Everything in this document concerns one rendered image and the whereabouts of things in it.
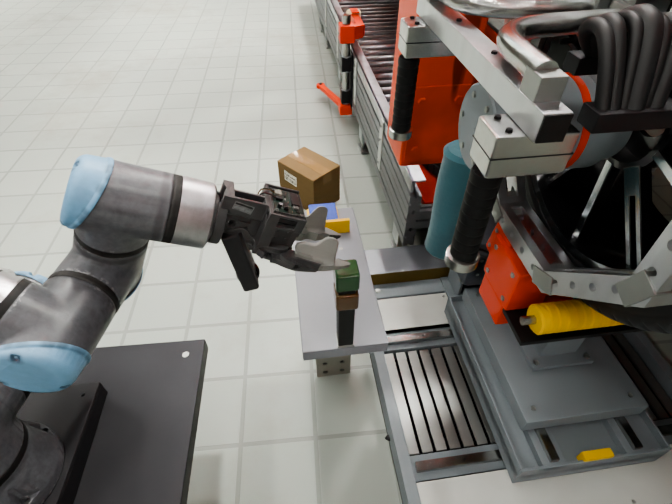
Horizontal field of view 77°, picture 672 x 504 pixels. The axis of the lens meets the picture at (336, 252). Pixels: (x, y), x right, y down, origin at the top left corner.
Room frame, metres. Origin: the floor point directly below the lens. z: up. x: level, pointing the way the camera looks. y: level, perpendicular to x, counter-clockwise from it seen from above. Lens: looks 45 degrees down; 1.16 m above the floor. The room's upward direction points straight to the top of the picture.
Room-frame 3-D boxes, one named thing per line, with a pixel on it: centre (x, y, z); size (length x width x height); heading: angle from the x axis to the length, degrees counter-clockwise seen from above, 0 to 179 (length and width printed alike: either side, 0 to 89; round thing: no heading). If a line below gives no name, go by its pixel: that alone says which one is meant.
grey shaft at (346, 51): (2.22, -0.05, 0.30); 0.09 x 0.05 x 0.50; 8
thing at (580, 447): (0.59, -0.55, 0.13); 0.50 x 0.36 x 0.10; 8
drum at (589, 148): (0.59, -0.31, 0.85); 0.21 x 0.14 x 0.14; 98
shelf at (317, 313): (0.67, 0.01, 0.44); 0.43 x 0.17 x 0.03; 8
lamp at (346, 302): (0.47, -0.02, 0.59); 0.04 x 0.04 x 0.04; 8
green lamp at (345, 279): (0.47, -0.02, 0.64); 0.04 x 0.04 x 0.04; 8
